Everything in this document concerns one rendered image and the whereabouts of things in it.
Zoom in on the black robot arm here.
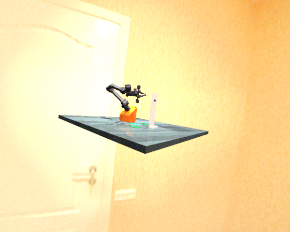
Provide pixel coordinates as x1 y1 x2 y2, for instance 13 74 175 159
106 83 138 111

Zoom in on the white socket panel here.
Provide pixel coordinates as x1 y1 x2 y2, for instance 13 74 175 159
148 92 158 129

